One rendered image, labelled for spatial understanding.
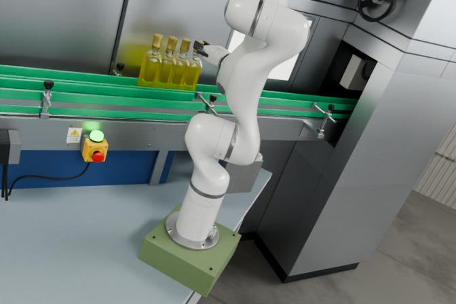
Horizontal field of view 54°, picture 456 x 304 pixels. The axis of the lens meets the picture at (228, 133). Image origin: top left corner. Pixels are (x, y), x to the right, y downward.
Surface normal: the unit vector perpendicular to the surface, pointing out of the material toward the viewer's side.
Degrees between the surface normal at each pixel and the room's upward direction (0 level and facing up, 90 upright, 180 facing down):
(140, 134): 90
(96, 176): 90
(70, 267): 0
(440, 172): 90
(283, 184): 90
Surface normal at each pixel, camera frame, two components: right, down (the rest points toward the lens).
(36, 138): 0.45, 0.53
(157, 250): -0.36, 0.32
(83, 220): 0.31, -0.84
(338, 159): -0.84, -0.03
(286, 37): -0.11, 0.50
